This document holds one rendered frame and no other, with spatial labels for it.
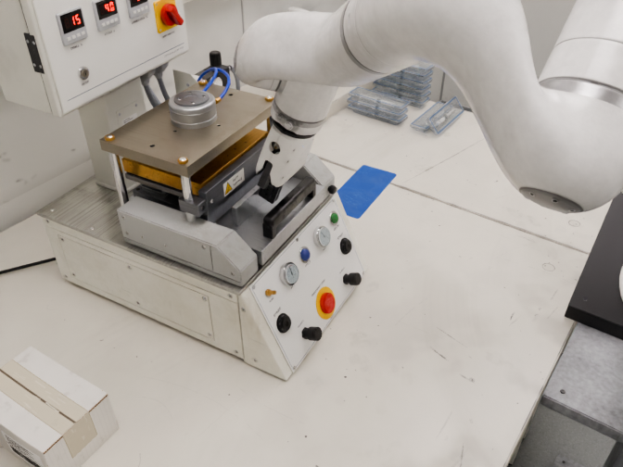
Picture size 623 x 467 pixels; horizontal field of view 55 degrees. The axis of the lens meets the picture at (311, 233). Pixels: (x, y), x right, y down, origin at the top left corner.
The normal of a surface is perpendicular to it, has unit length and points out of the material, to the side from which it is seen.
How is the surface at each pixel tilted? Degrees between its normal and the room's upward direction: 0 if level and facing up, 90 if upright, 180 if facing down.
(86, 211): 0
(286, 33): 54
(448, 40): 100
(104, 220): 0
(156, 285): 90
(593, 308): 43
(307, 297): 65
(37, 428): 3
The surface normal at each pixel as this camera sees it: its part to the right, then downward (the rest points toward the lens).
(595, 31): -0.65, -0.35
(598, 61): -0.46, -0.26
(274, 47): -0.48, 0.00
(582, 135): -0.03, -0.08
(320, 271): 0.80, -0.07
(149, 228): -0.48, 0.54
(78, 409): -0.04, -0.80
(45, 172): 0.82, 0.35
